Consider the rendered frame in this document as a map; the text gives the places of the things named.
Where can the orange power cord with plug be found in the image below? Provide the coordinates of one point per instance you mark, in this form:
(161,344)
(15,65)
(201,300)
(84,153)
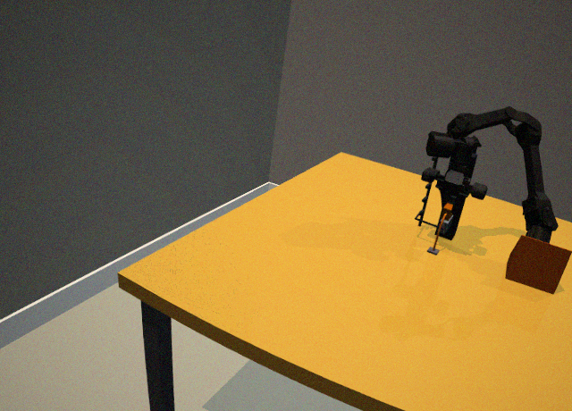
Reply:
(446,215)

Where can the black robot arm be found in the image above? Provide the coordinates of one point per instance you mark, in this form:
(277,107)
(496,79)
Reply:
(537,210)

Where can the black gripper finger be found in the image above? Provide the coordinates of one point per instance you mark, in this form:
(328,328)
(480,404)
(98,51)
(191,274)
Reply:
(458,199)
(443,194)

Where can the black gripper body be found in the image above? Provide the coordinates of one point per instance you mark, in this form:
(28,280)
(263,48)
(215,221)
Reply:
(477,190)

